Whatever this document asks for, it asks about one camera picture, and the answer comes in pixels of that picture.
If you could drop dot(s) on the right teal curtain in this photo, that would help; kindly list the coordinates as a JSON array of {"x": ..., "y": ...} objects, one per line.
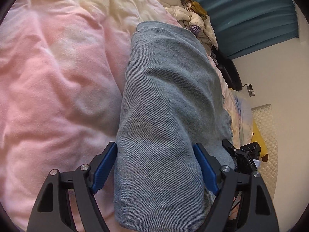
[{"x": 245, "y": 26}]

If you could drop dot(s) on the cream puffer jacket pile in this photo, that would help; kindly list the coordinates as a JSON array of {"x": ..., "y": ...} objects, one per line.
[{"x": 188, "y": 19}]

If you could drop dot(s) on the pastel pillow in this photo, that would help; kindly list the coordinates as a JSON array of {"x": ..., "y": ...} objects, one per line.
[{"x": 246, "y": 118}]

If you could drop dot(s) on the grey denim jeans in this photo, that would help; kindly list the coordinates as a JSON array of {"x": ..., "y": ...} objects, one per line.
[{"x": 172, "y": 99}]

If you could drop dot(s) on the person right hand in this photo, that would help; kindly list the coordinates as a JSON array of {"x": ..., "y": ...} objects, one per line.
[{"x": 235, "y": 207}]

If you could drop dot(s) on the pastel tie-dye duvet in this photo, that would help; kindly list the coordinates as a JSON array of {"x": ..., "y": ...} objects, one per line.
[{"x": 63, "y": 66}]

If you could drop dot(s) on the yellow plush toy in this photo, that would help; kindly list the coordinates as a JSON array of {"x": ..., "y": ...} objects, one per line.
[{"x": 256, "y": 137}]

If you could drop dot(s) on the wall power socket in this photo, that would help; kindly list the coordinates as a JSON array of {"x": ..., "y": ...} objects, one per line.
[{"x": 249, "y": 89}]

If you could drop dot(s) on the mustard yellow garment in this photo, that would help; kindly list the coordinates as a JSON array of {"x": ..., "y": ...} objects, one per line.
[{"x": 197, "y": 8}]

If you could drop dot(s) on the black armchair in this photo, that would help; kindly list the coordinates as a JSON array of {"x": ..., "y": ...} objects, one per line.
[{"x": 228, "y": 70}]

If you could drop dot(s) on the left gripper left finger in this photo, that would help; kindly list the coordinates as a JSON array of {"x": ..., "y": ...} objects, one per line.
[{"x": 53, "y": 208}]

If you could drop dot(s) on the white quilted headboard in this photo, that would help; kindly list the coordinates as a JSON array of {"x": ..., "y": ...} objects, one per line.
[{"x": 267, "y": 139}]

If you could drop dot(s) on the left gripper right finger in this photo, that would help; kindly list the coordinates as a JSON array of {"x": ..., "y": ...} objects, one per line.
[{"x": 256, "y": 209}]

